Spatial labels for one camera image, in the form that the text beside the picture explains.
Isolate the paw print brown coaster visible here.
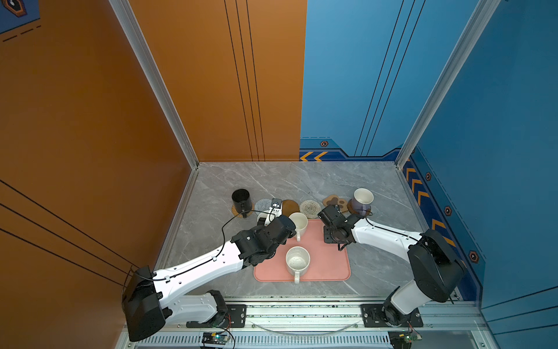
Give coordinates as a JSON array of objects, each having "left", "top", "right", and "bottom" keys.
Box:
[{"left": 322, "top": 194, "right": 348, "bottom": 213}]

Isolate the grey round patterned coaster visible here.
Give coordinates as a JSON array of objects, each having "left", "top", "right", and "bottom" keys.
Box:
[{"left": 254, "top": 199, "right": 272, "bottom": 213}]

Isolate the cream white mug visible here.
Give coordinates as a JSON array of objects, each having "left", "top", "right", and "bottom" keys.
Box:
[{"left": 289, "top": 212, "right": 309, "bottom": 242}]

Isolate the white mug purple handle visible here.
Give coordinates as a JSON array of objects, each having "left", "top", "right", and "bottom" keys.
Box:
[{"left": 351, "top": 188, "right": 374, "bottom": 216}]

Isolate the black mug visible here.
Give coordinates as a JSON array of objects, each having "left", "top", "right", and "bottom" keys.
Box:
[{"left": 231, "top": 188, "right": 252, "bottom": 218}]

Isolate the white mug blue handle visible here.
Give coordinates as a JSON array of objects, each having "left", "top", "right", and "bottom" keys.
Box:
[{"left": 257, "top": 212, "right": 275, "bottom": 226}]

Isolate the dark brown round coaster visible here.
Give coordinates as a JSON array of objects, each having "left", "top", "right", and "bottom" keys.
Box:
[{"left": 347, "top": 201, "right": 373, "bottom": 217}]

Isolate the woven orange round coaster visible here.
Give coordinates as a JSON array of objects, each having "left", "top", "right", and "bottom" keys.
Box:
[{"left": 231, "top": 205, "right": 253, "bottom": 218}]

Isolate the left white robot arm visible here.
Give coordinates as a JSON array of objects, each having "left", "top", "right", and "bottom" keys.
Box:
[{"left": 121, "top": 215, "right": 296, "bottom": 342}]

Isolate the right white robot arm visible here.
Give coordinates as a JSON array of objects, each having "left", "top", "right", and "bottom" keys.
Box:
[{"left": 318, "top": 205, "right": 466, "bottom": 327}]

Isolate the white patterned round coaster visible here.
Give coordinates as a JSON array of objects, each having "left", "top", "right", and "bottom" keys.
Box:
[{"left": 299, "top": 200, "right": 322, "bottom": 220}]

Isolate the plain brown round coaster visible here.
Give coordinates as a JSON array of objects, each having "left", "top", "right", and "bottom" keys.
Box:
[{"left": 281, "top": 199, "right": 300, "bottom": 217}]

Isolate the pink rectangular tray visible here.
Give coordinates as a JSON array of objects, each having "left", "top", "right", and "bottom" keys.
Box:
[{"left": 254, "top": 220, "right": 351, "bottom": 282}]

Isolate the left green circuit board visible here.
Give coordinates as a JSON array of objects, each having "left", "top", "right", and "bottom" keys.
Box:
[{"left": 201, "top": 332, "right": 233, "bottom": 348}]

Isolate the right circuit board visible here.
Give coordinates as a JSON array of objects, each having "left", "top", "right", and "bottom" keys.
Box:
[{"left": 388, "top": 332, "right": 423, "bottom": 349}]

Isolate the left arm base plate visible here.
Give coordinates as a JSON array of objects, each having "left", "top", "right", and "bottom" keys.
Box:
[{"left": 186, "top": 303, "right": 247, "bottom": 329}]

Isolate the aluminium front rail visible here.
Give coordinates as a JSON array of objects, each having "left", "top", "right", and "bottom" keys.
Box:
[{"left": 117, "top": 298, "right": 493, "bottom": 334}]

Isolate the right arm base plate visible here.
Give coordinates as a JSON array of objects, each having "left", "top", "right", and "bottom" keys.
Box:
[{"left": 360, "top": 304, "right": 424, "bottom": 328}]

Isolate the right aluminium corner post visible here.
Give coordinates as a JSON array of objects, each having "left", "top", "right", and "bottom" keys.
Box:
[{"left": 395, "top": 0, "right": 501, "bottom": 170}]

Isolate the aluminium corner post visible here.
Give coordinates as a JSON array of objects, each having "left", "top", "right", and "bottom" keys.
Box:
[
  {"left": 395, "top": 0, "right": 501, "bottom": 170},
  {"left": 109, "top": 0, "right": 199, "bottom": 170}
]

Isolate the left aluminium corner post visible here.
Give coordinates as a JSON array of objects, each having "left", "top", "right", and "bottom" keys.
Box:
[{"left": 109, "top": 0, "right": 199, "bottom": 170}]

